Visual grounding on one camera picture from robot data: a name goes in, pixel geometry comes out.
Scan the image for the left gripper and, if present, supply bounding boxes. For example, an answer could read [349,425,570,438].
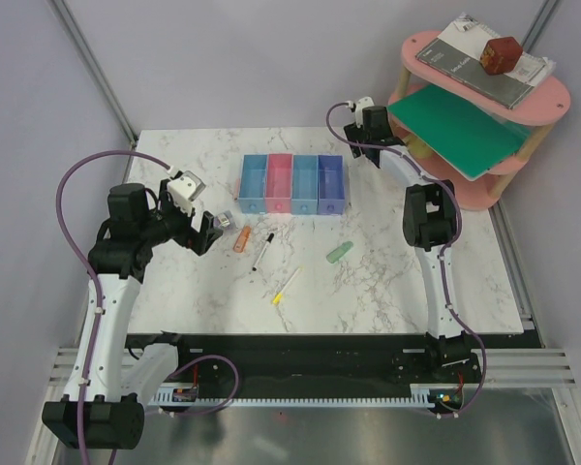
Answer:
[138,179,222,255]

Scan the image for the orange correction tape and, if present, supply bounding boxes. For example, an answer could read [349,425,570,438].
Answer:
[232,226,252,253]

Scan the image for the purple drawer box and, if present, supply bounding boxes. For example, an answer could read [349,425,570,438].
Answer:
[317,155,346,215]

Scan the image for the light blue drawer box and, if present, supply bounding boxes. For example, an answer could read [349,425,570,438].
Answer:
[291,155,319,215]

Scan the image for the pink drawer box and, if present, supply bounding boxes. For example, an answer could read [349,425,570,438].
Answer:
[264,153,292,213]

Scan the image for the pink eraser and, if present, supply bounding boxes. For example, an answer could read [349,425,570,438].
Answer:
[233,178,241,202]

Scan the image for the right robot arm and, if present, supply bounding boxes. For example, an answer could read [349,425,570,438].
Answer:
[344,98,477,382]

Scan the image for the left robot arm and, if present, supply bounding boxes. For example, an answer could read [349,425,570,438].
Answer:
[42,171,223,450]

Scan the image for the black marker pen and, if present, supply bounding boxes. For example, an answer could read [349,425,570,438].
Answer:
[252,232,275,272]

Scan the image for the pink wooden shelf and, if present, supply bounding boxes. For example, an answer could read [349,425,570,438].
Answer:
[388,31,571,210]

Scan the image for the yellow marker pen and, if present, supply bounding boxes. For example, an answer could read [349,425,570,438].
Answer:
[272,266,302,305]

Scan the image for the green board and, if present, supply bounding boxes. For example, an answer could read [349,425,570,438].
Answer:
[387,84,531,180]

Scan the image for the grey setup guide booklet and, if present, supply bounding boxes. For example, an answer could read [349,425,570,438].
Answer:
[415,38,554,109]

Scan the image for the white paper sheets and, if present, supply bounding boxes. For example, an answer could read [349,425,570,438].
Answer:
[438,13,556,86]

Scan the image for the red brown cube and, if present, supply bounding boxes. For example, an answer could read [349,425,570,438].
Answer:
[479,37,523,76]

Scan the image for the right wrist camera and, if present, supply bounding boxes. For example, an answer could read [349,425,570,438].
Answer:
[352,97,375,114]

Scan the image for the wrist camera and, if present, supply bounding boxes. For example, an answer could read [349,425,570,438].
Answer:
[352,97,375,114]
[167,170,206,216]

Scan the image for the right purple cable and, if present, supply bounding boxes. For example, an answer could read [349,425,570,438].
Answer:
[326,101,488,420]

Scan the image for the purple cable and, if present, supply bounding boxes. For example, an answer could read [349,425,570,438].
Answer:
[57,149,180,465]
[326,101,488,420]

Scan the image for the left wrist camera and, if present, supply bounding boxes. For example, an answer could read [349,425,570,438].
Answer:
[167,170,206,216]

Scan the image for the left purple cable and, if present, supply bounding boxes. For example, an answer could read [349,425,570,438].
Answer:
[57,149,180,465]

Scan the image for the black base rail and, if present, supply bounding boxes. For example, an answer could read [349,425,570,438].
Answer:
[110,332,546,403]

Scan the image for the white cable duct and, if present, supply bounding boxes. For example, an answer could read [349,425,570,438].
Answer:
[148,384,435,409]

